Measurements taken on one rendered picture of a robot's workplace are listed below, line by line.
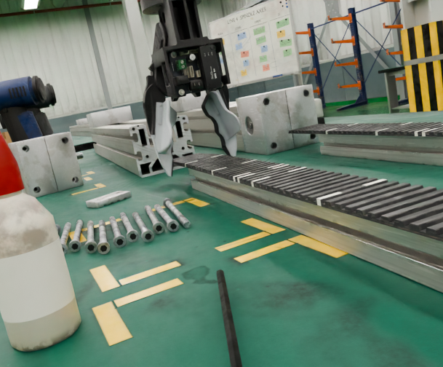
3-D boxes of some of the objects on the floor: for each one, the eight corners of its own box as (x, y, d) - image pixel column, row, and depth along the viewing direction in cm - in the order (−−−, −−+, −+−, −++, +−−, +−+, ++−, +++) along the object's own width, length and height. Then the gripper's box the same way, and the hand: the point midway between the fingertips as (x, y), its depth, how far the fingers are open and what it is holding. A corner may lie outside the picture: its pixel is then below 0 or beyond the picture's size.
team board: (223, 153, 721) (198, 23, 685) (245, 145, 754) (222, 22, 718) (302, 148, 612) (278, -7, 576) (324, 140, 645) (301, -7, 609)
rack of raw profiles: (297, 114, 1215) (282, 27, 1175) (324, 108, 1249) (311, 22, 1209) (390, 107, 916) (375, -10, 875) (423, 99, 949) (411, -14, 909)
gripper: (116, -9, 48) (161, 188, 52) (240, -24, 52) (273, 159, 56) (106, 11, 56) (145, 180, 60) (215, -4, 60) (245, 155, 64)
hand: (198, 159), depth 61 cm, fingers open, 8 cm apart
